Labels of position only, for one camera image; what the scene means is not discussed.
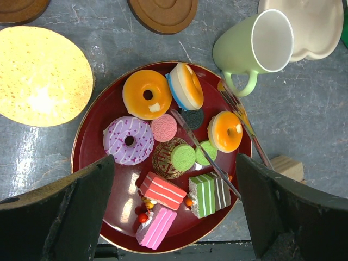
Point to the orange glazed donut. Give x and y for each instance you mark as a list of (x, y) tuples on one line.
[(146, 94), (225, 132)]

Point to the green layered cake slice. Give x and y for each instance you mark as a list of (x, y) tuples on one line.
[(202, 194)]

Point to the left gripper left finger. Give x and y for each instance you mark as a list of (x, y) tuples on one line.
[(58, 221)]

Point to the brown wooden coaster near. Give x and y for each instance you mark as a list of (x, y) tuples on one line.
[(162, 16)]

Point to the pink layered cake slice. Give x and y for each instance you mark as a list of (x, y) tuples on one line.
[(154, 226)]

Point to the cream three-tier dessert stand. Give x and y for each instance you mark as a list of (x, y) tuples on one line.
[(317, 25)]

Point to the brown layered cake slice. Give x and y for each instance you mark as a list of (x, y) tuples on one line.
[(222, 194)]

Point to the purple sprinkled donut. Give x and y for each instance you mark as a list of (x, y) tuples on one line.
[(129, 139)]

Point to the brown wooden coaster far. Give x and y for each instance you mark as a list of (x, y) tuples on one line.
[(21, 11)]

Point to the green plastic vegetable crate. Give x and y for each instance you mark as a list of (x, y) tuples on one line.
[(344, 35)]

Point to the blue white orange donut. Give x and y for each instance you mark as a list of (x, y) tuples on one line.
[(185, 87)]

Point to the metal serving tongs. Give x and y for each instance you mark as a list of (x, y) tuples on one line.
[(240, 112)]

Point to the brown wooden coaster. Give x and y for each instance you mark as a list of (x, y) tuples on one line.
[(21, 11), (162, 16)]

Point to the red layered cake slice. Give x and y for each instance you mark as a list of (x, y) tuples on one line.
[(159, 189)]

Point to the green sandwich cookie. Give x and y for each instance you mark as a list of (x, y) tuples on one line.
[(183, 157), (200, 157)]

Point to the dark red round tray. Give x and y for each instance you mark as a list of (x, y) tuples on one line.
[(93, 141)]

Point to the pink sandwich cookie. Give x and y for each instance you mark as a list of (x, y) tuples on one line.
[(164, 128)]

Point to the black sandwich cookie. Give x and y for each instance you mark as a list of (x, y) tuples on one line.
[(194, 118)]

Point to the green sandwich cookie right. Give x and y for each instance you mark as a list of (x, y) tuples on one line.
[(200, 157)]

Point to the green sandwich cookie left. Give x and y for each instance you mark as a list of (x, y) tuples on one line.
[(183, 157)]

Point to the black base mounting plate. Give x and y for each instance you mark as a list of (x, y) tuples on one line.
[(216, 250)]

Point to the wooden block with label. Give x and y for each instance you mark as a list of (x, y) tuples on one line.
[(288, 167)]

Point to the light green mug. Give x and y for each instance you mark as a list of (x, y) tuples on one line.
[(259, 44)]

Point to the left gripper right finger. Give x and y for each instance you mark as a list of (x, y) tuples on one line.
[(288, 220)]

